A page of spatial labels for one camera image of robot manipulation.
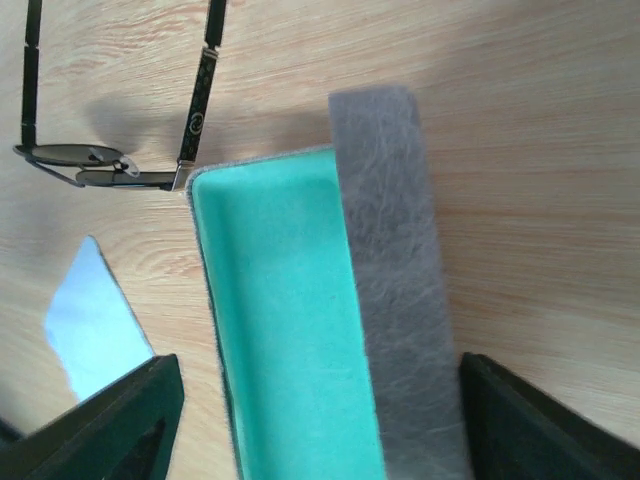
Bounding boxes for dark aviator sunglasses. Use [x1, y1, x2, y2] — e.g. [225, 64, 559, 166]
[13, 1, 227, 192]

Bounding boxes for grey glasses case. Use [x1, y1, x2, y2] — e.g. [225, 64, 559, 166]
[188, 86, 471, 479]

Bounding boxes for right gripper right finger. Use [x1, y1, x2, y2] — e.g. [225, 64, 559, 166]
[459, 352, 639, 480]

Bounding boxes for light blue cleaning cloth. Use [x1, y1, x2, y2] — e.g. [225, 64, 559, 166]
[44, 236, 154, 402]

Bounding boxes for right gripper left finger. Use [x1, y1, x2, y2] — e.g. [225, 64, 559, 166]
[1, 354, 184, 479]

